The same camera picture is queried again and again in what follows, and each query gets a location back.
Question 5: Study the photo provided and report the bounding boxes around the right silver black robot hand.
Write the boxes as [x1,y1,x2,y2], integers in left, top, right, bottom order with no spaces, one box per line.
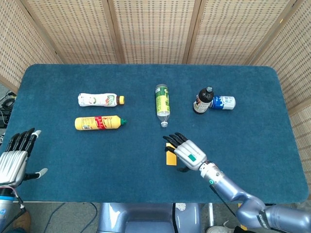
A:
[162,132,207,173]

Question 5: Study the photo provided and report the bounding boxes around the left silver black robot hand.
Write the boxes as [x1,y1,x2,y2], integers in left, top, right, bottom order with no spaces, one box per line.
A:
[0,128,49,189]

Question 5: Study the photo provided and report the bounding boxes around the small yellow box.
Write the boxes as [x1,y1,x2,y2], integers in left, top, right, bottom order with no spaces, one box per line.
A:
[165,142,177,166]

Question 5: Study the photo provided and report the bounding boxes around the blue table cloth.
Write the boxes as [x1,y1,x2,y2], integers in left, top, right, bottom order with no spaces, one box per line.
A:
[0,64,309,204]

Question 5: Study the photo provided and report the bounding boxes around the dark brown tea bottle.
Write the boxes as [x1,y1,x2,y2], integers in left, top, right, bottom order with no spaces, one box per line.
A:
[193,86,215,115]

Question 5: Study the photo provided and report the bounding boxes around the clear bottle with green label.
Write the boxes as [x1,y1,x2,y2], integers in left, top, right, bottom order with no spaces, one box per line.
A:
[155,83,172,128]

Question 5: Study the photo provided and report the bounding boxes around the blue and white can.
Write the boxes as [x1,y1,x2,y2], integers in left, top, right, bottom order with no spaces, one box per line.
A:
[208,95,237,110]

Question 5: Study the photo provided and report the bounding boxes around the brown shoe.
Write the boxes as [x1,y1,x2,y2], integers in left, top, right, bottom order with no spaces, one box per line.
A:
[12,211,32,230]

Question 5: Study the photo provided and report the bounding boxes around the silver blue robot torso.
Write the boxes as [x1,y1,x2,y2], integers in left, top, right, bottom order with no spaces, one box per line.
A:
[96,202,203,233]

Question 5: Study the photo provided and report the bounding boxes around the white sneaker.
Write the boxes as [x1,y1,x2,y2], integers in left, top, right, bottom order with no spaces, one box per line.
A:
[206,220,235,233]

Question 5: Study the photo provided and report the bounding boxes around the yellow bottle with green cap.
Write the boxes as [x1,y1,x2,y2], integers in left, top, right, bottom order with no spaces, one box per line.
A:
[74,115,128,131]

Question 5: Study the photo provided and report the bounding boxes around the white bottle with yellow cap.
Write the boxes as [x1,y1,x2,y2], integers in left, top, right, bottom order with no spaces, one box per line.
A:
[77,93,125,107]

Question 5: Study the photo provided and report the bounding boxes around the woven bamboo folding screen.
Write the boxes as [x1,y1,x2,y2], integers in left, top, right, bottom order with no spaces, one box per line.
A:
[0,0,311,170]

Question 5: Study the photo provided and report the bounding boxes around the black cables on floor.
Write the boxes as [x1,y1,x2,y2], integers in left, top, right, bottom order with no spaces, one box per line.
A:
[0,91,17,129]

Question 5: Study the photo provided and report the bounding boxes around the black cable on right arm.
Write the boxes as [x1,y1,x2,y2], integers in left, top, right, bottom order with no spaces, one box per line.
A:
[209,185,243,228]

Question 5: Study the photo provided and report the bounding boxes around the blue cable on floor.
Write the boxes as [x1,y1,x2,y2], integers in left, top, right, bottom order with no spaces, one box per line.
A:
[43,202,98,233]

